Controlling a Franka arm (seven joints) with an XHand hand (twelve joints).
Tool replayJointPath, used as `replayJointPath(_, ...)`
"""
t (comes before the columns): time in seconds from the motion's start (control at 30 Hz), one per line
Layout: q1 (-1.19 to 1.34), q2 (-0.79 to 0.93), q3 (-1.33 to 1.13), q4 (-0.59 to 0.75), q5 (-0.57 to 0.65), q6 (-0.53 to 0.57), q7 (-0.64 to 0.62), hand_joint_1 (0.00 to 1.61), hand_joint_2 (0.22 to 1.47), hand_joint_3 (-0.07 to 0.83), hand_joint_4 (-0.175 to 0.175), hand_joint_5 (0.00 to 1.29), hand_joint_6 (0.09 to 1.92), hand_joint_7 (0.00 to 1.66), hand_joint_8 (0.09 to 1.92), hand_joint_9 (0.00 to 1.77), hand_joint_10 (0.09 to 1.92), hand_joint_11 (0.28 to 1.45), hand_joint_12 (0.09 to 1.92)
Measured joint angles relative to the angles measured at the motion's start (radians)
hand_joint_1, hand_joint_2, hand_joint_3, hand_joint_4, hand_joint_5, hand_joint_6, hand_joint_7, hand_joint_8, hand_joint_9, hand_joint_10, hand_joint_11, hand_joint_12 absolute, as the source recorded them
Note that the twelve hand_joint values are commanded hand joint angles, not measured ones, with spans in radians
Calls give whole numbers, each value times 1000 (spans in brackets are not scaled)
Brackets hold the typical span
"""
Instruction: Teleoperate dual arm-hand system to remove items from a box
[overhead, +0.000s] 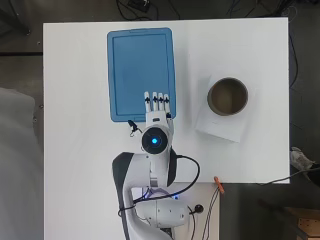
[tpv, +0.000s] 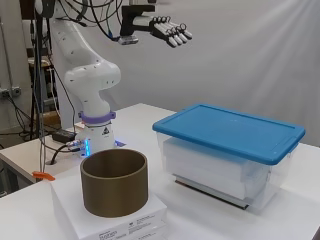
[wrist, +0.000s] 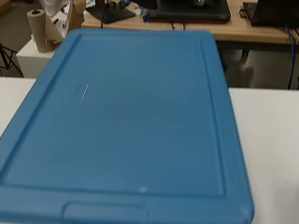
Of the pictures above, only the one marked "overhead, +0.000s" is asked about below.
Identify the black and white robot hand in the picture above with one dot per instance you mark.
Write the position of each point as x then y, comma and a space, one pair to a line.
159, 115

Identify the clear plastic box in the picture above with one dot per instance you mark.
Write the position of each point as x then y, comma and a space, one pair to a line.
140, 66

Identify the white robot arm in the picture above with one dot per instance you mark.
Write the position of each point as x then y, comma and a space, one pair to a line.
156, 213

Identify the white flat box stand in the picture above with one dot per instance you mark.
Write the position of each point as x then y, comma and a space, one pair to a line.
218, 130

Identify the brown round tub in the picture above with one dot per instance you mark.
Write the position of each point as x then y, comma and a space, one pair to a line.
227, 96

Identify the orange clamp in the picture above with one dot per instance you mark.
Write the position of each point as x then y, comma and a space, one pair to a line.
219, 185

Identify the crumpled white cloth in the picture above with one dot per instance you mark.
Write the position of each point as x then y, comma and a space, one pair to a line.
300, 159

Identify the wooden board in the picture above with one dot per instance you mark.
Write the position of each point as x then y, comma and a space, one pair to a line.
308, 223

